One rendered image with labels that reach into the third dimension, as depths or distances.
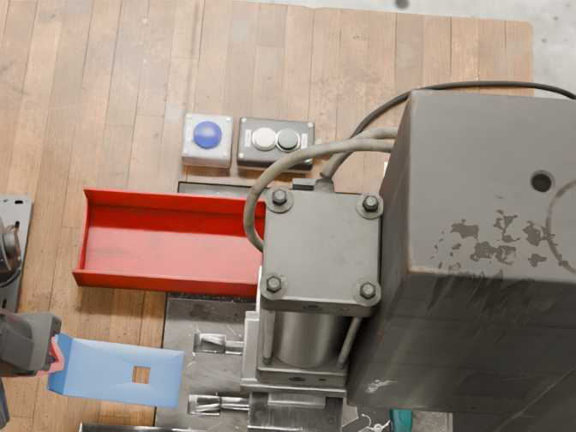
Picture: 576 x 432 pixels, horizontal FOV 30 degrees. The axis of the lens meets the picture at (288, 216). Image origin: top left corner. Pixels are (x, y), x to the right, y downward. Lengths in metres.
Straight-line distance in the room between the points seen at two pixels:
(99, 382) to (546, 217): 0.75
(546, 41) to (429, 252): 2.10
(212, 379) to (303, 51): 0.50
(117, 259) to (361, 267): 0.69
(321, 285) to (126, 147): 0.76
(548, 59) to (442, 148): 2.03
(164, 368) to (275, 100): 0.44
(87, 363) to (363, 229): 0.58
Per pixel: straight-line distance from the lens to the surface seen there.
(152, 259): 1.45
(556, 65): 2.72
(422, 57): 1.61
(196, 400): 1.32
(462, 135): 0.71
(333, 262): 0.81
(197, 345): 1.34
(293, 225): 0.82
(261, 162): 1.48
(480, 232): 0.68
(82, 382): 1.32
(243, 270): 1.44
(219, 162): 1.49
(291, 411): 1.16
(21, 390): 1.44
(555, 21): 2.78
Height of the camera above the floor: 2.28
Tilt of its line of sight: 69 degrees down
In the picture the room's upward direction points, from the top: 6 degrees clockwise
